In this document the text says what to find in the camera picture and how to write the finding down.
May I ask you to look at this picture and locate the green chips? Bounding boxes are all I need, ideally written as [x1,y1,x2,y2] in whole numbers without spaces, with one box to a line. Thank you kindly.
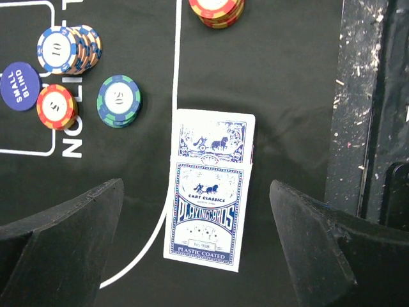
[96,75,142,128]

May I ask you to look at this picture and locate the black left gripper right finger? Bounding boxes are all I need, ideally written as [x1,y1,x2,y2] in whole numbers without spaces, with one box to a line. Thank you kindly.
[270,180,408,306]

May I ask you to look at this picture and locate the orange chips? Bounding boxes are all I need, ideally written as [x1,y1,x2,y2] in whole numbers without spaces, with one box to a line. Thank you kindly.
[36,84,78,130]

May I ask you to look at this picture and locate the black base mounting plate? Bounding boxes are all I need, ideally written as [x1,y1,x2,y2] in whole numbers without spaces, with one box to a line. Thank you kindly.
[325,1,408,231]

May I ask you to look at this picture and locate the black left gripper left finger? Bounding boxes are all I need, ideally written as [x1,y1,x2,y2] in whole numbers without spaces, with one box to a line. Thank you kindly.
[1,178,124,306]

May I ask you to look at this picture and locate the pink chips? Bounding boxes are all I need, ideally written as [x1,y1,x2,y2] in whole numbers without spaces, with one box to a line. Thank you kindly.
[36,25,102,75]

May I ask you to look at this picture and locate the blue playing card deck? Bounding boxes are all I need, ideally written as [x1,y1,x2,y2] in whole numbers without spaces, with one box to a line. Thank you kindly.
[163,109,256,272]

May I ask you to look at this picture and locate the orange poker chip stack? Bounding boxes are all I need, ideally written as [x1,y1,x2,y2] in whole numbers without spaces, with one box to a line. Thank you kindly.
[189,0,245,29]

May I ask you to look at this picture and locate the blue small blind button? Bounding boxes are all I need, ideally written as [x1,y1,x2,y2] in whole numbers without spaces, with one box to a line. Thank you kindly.
[1,61,42,111]

